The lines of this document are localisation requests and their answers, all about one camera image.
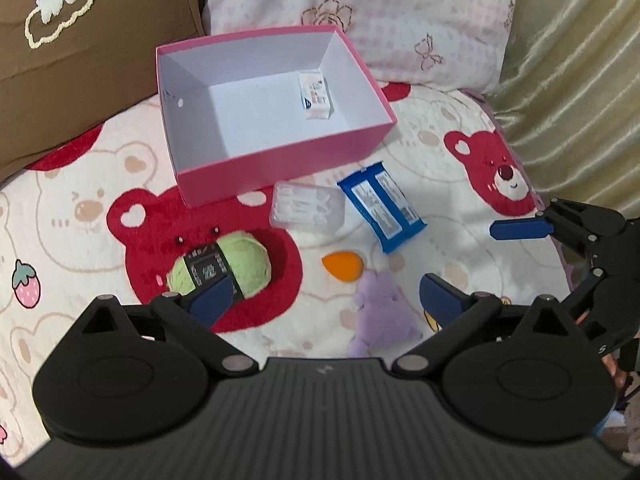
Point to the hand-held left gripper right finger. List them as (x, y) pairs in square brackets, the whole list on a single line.
[(440, 300)]

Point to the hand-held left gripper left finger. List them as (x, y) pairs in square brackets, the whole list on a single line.
[(212, 304)]

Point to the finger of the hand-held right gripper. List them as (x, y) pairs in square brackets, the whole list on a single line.
[(520, 230), (597, 285)]

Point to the green yarn ball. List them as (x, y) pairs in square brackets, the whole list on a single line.
[(250, 260)]

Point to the purple plush toy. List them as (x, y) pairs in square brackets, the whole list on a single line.
[(380, 310)]

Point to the orange makeup sponge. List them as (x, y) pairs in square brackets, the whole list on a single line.
[(340, 264)]

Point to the blue snack packet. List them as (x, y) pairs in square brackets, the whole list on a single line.
[(382, 205)]

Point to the clear plastic case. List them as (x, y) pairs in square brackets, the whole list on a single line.
[(305, 207)]

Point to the pink cardboard box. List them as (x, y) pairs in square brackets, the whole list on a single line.
[(280, 170)]

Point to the person's right hand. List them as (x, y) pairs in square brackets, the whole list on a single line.
[(616, 371)]

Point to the bear printed blanket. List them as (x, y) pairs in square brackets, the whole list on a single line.
[(75, 260)]

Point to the small white packet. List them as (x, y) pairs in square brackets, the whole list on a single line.
[(315, 95)]

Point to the pink checked pillow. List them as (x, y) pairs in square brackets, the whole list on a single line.
[(400, 20)]

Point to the brown embroidered pillow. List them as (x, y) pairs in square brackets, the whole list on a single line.
[(100, 85)]

